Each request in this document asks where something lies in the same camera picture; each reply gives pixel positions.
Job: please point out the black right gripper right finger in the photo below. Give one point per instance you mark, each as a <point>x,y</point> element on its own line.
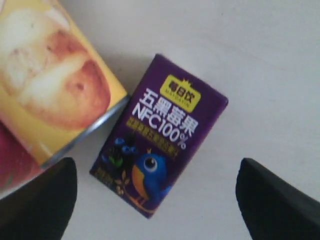
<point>273,209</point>

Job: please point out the pink Lays chip can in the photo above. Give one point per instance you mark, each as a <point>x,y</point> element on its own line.
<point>17,166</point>

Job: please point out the purple juice carton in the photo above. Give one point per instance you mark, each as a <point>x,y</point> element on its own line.
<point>167,118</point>

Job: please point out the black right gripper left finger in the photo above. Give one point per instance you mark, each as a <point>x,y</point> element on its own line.
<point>42,208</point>

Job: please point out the yellow Lays chip can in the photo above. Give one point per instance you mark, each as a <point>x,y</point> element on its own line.
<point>55,88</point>

